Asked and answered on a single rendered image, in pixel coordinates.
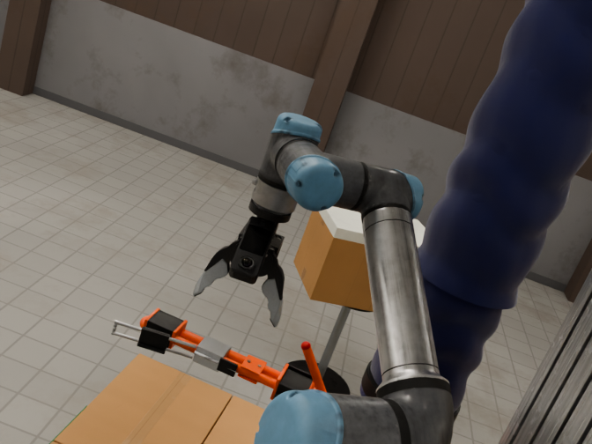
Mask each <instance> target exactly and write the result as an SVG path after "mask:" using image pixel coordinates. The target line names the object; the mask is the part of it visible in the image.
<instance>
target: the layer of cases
mask: <svg viewBox="0 0 592 444"><path fill-rule="evenodd" d="M231 398H232V395H231V394H229V393H227V392H225V391H223V390H221V389H219V388H216V387H213V386H212V385H210V384H208V383H205V382H203V381H200V380H198V379H196V378H194V377H192V376H189V375H187V374H185V373H183V372H180V371H178V370H176V369H174V368H172V367H170V366H167V365H164V364H162V363H160V362H158V361H156V360H154V359H151V358H149V357H146V356H145V355H143V354H141V353H139V354H138V355H137V356H136V357H135V358H134V359H133V360H132V361H131V362H130V363H129V364H128V365H127V366H126V367H125V368H124V369H123V370H122V371H121V372H120V373H119V374H118V375H117V376H116V377H115V378H114V379H113V380H112V381H111V382H110V383H109V384H108V385H107V386H106V387H105V388H104V389H103V390H102V391H101V392H100V393H99V394H98V395H97V397H96V398H95V399H94V400H93V401H92V402H91V403H90V404H89V405H88V406H87V407H86V408H85V409H84V410H83V411H82V412H81V413H80V414H79V415H78V416H77V417H76V418H75V419H74V420H73V421H72V422H71V423H70V424H69V425H68V426H67V427H66V428H65V429H64V430H63V431H62V432H61V433H60V434H59V435H58V436H57V437H56V438H55V439H54V441H52V442H51V443H50V444H254V441H255V433H256V432H258V431H259V425H258V424H259V421H260V419H261V416H262V414H263V412H264V409H263V408H261V407H259V406H256V405H254V404H252V403H250V402H247V401H245V400H243V399H241V398H239V397H237V396H233V398H232V399H231Z"/></svg>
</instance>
